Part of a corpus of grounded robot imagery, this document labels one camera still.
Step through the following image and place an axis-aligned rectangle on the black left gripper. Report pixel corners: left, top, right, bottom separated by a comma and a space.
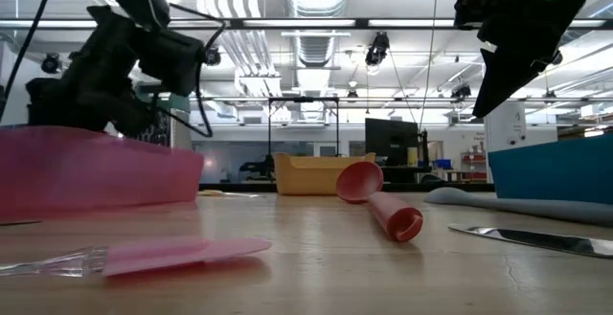
25, 6, 162, 139

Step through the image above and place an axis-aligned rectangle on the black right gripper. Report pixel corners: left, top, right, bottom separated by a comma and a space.
471, 0, 600, 120

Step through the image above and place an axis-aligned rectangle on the grey-blue silicone spoon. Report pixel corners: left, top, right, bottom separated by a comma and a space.
422, 186, 613, 226

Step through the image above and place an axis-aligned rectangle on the small yellow silicone spatula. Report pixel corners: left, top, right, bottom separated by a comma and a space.
197, 189, 263, 199

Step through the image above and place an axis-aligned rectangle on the red silicone spoon metal handle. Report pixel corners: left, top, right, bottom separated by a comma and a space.
334, 160, 425, 243

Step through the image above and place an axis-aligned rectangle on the small pink silicone spatula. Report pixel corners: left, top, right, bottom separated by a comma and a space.
0, 235, 274, 279

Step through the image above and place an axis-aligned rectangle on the white pillar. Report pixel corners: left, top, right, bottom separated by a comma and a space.
483, 101, 529, 184

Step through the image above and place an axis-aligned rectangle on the shelf with red boxes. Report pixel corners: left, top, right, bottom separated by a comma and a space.
460, 150, 488, 183

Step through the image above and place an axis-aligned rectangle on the pink translucent plastic bin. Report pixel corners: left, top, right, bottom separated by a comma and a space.
0, 124, 207, 221

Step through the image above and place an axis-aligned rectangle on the green-topped metal box grater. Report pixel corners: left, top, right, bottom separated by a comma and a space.
138, 82, 193, 151

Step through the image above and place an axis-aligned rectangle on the teal plastic bin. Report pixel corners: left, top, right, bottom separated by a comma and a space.
488, 133, 613, 207

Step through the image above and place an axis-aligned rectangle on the black computer monitor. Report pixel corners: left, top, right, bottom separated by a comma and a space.
364, 117, 420, 169

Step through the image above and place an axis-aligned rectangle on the black crossbar with light strips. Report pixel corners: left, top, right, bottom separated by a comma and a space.
0, 17, 613, 31

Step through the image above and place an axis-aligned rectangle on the orange plastic bin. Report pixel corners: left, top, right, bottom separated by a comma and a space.
273, 151, 377, 197

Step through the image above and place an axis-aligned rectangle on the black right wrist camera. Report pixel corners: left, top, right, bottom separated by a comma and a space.
453, 0, 507, 30

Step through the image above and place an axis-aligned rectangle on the long black left arm cable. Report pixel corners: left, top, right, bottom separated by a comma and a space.
0, 0, 59, 123

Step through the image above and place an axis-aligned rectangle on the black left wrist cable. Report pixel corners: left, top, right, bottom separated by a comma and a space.
157, 2, 227, 139

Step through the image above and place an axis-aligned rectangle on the black aluminium table frame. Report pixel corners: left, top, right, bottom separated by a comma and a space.
198, 182, 497, 193

